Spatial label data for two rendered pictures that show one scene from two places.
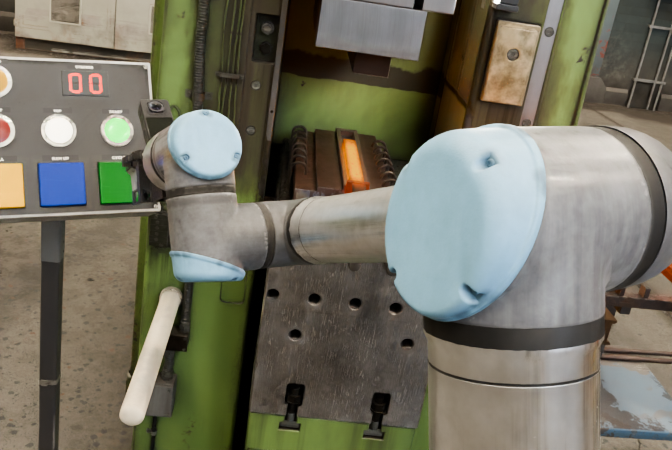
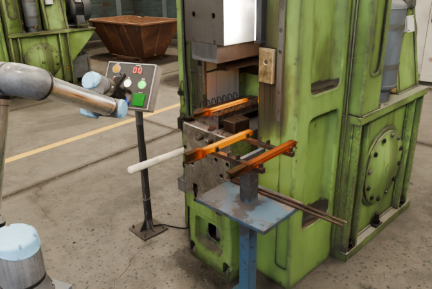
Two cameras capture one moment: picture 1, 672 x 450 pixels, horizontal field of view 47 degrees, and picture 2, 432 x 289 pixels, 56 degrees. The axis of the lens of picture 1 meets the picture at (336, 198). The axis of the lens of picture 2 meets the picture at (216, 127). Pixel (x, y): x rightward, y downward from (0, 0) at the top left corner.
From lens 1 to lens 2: 1.75 m
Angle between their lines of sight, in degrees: 49
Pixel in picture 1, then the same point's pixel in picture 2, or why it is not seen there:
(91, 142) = (134, 87)
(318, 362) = (199, 176)
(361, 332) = (208, 167)
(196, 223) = not seen: hidden behind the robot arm
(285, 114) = (247, 89)
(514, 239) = not seen: outside the picture
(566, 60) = (289, 64)
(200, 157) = (85, 83)
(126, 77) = (148, 69)
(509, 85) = (266, 74)
